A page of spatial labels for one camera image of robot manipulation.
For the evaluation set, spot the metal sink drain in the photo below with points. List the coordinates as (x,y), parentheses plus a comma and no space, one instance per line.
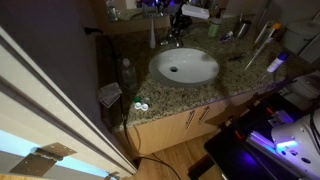
(174,69)

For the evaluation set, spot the small white bottle purple cap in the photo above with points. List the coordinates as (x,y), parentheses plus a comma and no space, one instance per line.
(276,62)

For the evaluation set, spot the white door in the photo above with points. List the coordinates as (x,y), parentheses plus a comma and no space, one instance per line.
(50,110)

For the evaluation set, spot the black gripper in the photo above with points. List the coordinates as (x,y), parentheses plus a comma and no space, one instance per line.
(183,18)

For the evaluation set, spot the small toothpaste tube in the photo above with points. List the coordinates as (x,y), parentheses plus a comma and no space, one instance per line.
(226,36)

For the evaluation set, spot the green bottle cap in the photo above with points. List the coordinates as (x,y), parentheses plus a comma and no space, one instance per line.
(137,99)

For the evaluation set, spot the black hair clip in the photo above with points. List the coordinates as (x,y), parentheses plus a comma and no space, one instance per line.
(236,58)

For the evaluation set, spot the wooden vanity cabinet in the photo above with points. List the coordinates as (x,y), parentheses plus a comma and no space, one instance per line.
(166,130)

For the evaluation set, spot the clear plastic water bottle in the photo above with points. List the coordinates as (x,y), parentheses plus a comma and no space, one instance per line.
(128,74)

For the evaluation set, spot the wall mirror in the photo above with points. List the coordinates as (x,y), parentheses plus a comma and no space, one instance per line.
(133,8)

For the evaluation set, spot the metal cup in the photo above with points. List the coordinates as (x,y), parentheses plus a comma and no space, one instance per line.
(242,28)

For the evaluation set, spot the chrome faucet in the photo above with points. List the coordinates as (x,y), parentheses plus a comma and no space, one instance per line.
(170,40)

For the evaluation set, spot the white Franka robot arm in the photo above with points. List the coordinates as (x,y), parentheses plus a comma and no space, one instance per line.
(300,143)

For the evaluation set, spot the white contact lens case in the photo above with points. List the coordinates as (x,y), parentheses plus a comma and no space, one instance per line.
(141,106)

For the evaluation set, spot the white toilet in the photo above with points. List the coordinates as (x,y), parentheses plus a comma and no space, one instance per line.
(301,33)

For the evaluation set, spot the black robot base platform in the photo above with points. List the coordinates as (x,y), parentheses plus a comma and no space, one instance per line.
(246,146)

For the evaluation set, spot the white cream tube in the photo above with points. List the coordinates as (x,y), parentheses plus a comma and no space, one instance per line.
(152,35)

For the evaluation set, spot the brass door hinge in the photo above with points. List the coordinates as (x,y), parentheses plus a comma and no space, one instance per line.
(41,160)

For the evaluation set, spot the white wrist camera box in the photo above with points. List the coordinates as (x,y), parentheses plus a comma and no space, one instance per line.
(195,11)

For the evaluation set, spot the white oval sink basin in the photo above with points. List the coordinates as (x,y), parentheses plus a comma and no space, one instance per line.
(184,66)

